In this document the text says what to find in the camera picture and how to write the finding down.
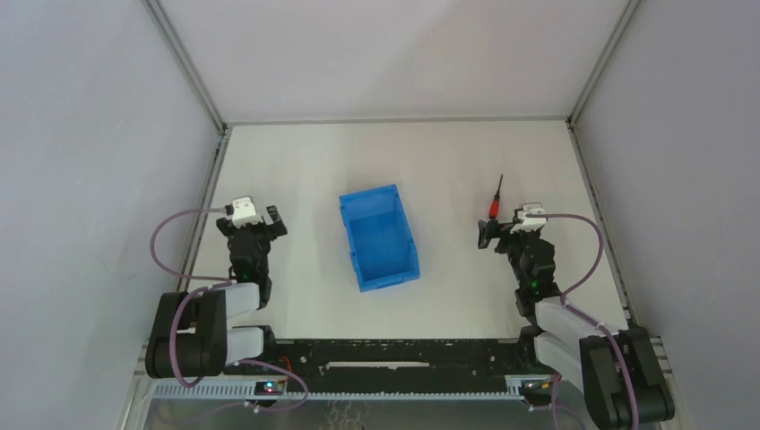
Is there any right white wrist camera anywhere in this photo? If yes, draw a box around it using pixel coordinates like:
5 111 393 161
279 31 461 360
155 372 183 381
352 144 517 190
511 202 548 233

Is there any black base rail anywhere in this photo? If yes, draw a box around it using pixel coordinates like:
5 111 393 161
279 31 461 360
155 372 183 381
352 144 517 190
224 339 554 392

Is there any red handled screwdriver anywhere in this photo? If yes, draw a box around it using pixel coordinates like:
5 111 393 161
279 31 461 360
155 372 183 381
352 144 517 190
488 175 504 220

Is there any slotted cable duct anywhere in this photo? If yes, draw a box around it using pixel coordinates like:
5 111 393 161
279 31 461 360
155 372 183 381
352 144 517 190
151 380 524 400

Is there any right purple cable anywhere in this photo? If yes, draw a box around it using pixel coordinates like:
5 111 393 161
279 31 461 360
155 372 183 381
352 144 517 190
523 213 640 430

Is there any small circuit board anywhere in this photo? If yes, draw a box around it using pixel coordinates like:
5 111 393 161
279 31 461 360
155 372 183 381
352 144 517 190
254 381 287 397

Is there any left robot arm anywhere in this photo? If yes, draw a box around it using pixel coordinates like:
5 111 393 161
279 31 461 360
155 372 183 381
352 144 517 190
145 199 288 388

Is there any purple cable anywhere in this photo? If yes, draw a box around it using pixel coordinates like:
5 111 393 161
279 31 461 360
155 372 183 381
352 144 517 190
149 207 310 414
523 213 640 430

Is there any blue plastic bin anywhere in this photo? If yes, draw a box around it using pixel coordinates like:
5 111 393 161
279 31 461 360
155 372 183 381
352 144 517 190
339 185 420 293

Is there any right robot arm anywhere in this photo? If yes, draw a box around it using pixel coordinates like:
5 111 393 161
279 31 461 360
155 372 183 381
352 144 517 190
478 218 676 429

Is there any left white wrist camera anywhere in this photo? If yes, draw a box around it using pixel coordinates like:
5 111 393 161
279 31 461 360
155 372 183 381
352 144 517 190
225 196 263 228

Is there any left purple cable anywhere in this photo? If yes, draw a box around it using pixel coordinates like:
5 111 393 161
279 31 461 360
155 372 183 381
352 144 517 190
149 207 310 414

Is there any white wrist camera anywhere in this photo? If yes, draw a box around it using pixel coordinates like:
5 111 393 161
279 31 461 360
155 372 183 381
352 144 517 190
511 202 548 233
225 196 263 228

